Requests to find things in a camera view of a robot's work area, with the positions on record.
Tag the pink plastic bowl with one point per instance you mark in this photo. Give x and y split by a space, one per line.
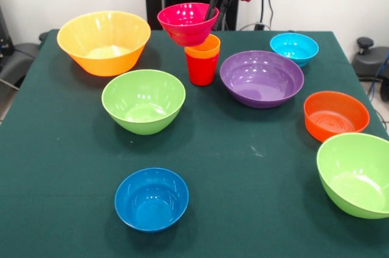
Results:
185 27

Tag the orange plastic cup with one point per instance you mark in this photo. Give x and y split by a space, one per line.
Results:
209 50

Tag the red plastic cup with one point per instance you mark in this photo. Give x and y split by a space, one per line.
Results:
202 71

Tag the cyan plastic bowl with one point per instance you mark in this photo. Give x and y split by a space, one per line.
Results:
294 47

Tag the purple plastic bowl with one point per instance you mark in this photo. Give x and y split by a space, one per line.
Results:
261 82

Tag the large orange plastic bowl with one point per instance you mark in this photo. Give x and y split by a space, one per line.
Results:
103 33

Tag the green plastic bowl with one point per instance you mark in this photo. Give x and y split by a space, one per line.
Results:
355 176
143 103

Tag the red-orange plastic bowl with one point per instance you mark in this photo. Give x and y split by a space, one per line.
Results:
335 115

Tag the blue plastic bowl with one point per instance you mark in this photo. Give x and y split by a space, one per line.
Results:
151 200

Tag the dark green tablecloth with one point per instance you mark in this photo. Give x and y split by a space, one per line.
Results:
258 224

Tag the black pedestal foot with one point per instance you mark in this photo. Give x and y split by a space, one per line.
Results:
369 60
18 57

